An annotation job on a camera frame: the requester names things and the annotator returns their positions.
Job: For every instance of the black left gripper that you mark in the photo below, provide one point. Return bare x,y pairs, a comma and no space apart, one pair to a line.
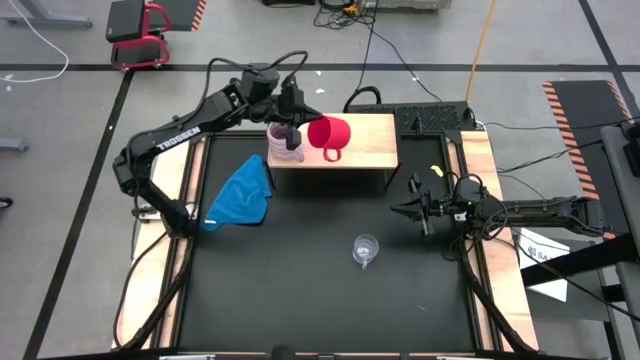
292,107

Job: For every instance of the grey table leg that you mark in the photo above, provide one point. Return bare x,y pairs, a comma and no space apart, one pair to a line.
50,21

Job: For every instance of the yellow tag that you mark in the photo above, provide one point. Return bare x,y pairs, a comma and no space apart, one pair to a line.
437,171

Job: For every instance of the black perforated case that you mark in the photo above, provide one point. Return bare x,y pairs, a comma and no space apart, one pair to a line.
435,117

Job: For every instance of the silver box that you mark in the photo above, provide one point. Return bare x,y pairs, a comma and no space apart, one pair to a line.
410,4

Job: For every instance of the black and silver clamp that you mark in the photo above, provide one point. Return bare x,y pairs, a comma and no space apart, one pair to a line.
147,212

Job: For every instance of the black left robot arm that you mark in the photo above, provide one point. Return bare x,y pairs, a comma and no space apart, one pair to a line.
177,140

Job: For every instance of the white paper sign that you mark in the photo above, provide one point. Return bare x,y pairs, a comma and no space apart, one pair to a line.
537,252

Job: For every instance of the red plastic mug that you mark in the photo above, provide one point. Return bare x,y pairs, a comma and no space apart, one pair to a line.
332,132

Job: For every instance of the light wood side panel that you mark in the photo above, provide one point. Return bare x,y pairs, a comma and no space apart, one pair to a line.
142,300
480,160

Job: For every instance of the small black floor object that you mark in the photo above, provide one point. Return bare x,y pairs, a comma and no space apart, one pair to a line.
5,202

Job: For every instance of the pink collapsible silicone cup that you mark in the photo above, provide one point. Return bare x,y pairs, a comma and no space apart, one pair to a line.
277,145

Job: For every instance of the hazard striped black mat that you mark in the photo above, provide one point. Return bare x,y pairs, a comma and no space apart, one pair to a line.
585,110
182,12

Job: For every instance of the clear plastic mug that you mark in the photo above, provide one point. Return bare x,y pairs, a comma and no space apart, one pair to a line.
366,247

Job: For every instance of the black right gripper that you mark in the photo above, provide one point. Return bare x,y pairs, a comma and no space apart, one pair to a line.
446,207

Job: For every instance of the black beam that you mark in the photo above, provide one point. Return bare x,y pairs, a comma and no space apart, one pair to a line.
575,262

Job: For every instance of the red and black step stool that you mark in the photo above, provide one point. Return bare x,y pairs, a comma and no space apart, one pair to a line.
125,20

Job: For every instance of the grey metal foot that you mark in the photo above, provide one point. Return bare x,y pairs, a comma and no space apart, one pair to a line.
12,145

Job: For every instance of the blue cloth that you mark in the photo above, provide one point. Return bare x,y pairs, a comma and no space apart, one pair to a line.
242,195

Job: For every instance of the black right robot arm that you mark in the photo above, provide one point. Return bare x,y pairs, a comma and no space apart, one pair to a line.
545,215

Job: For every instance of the wooden shelf with black legs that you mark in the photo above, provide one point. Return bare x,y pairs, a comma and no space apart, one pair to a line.
370,145

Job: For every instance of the black table frame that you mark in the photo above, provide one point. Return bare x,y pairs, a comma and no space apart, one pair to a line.
240,134

